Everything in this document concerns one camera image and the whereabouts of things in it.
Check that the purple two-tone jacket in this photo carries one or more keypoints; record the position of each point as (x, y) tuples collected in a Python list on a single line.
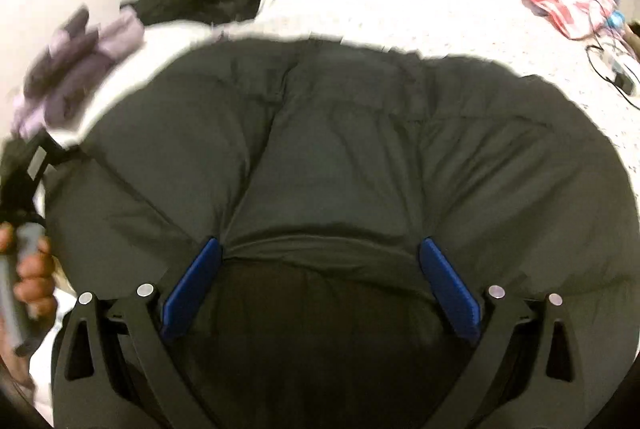
[(75, 64)]

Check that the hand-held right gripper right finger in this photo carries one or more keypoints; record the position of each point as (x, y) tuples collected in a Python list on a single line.
[(450, 289)]

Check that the person's left hand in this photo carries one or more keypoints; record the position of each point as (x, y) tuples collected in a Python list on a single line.
[(37, 276)]

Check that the black puffer jacket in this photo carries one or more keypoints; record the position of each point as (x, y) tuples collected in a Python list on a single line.
[(350, 159)]

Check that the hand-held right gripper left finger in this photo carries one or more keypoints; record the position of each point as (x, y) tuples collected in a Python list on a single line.
[(192, 289)]

